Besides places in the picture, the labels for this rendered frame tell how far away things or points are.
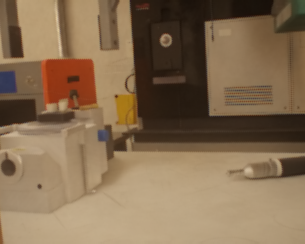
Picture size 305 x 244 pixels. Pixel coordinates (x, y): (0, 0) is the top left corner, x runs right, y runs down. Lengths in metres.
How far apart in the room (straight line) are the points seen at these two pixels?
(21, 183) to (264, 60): 1.68
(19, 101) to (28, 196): 1.36
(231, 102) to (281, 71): 0.28
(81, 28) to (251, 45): 1.94
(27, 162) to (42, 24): 3.41
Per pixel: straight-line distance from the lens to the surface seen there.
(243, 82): 2.10
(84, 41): 3.68
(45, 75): 1.79
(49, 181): 0.53
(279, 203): 0.52
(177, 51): 2.18
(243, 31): 2.10
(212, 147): 2.09
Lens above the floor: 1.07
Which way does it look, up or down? 7 degrees down
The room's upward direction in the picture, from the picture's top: 4 degrees counter-clockwise
